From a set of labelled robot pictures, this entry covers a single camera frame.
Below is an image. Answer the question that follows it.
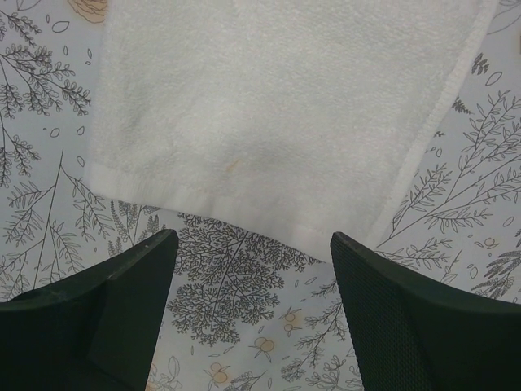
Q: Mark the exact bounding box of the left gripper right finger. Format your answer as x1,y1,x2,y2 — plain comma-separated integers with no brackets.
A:
331,232,520,390

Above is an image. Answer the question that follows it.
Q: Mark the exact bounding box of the white towel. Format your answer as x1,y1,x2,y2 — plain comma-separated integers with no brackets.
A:
85,1,497,257

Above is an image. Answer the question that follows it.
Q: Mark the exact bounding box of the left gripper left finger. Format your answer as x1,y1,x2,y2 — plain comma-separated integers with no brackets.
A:
1,229,178,390

